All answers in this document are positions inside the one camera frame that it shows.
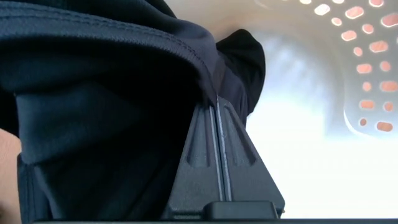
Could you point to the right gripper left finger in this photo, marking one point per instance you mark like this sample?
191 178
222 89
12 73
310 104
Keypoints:
192 180

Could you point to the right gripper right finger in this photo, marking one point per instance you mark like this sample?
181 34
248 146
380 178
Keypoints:
245 180

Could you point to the black garment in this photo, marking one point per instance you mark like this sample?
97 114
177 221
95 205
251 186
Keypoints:
93 109

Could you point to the white laundry basket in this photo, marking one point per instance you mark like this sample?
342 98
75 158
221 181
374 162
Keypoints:
357 93

